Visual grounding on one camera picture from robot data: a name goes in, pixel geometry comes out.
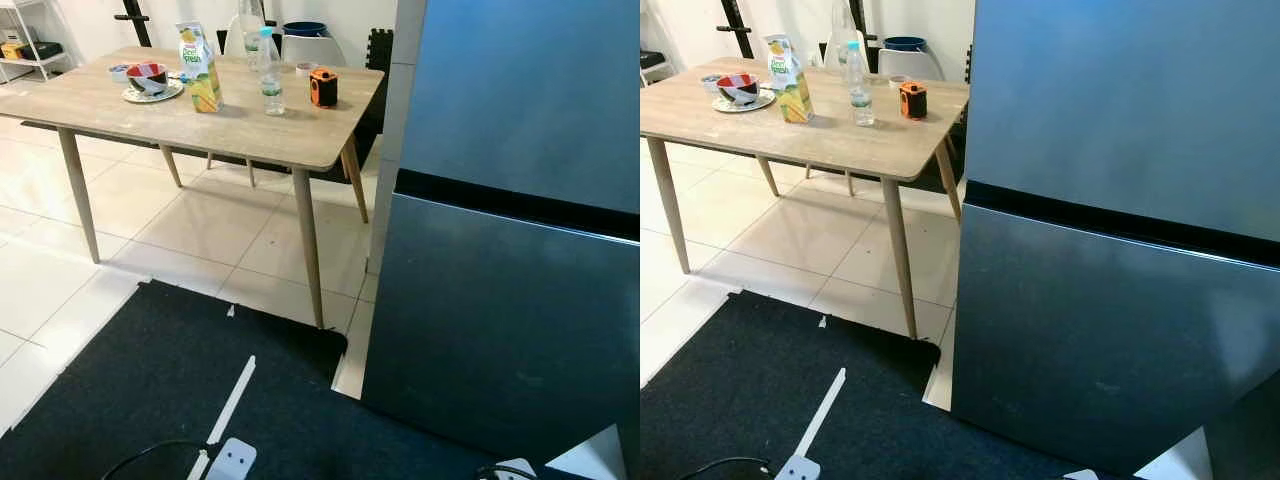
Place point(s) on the grey fridge main door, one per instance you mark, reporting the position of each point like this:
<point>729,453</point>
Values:
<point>480,330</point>
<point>1080,340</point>

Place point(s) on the clear bottle white cap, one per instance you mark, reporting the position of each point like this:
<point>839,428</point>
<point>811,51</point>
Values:
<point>250,30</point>
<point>840,35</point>

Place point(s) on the grey steel fridge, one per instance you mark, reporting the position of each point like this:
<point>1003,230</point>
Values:
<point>1100,330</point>
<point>500,300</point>

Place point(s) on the grey fridge freezer door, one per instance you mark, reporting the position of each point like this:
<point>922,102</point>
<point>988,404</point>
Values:
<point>1120,100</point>
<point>520,100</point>

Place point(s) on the light wooden table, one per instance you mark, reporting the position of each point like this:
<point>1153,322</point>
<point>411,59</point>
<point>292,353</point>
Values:
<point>100,110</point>
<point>700,125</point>

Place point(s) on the white shelf rack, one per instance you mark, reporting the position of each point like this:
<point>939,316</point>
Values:
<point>45,62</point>
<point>655,72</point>

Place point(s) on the small blue white bowl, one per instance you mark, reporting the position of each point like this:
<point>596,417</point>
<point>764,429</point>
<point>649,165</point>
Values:
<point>117,72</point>
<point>708,82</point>

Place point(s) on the red white black bowl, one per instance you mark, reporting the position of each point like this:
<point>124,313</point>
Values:
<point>147,80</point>
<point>738,90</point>

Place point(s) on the dark carpet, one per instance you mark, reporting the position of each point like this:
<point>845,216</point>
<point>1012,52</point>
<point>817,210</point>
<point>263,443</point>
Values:
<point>740,390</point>
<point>130,380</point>

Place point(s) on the white patterned plate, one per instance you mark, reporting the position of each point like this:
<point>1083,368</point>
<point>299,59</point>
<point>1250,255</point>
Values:
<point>172,92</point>
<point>765,101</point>

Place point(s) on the orange green juice carton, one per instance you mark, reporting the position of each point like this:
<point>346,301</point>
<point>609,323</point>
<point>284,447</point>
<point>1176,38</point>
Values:
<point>200,70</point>
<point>790,85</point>

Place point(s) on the black metal stand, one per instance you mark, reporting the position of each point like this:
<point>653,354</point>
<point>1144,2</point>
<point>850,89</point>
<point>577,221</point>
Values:
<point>742,35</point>
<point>137,25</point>

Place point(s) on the long white tape strip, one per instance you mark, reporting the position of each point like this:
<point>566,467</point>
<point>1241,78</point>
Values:
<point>822,412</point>
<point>232,400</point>

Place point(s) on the white chair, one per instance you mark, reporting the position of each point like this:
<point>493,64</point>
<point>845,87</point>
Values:
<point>920,65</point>
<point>320,52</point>
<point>232,40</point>
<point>826,55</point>

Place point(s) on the clear bottle blue cap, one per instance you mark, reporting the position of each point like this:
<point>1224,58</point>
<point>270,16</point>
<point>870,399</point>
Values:
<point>271,85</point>
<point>860,95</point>

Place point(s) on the small white cup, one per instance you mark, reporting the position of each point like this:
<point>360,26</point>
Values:
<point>897,81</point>
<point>305,68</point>

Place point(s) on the black foam mat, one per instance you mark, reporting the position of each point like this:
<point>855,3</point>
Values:
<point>378,50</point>
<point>967,65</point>

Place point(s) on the blue basin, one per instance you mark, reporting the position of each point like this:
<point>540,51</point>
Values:
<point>905,44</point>
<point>305,29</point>

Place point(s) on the yellow box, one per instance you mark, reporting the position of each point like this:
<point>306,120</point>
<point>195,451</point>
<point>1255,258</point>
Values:
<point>12,50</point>

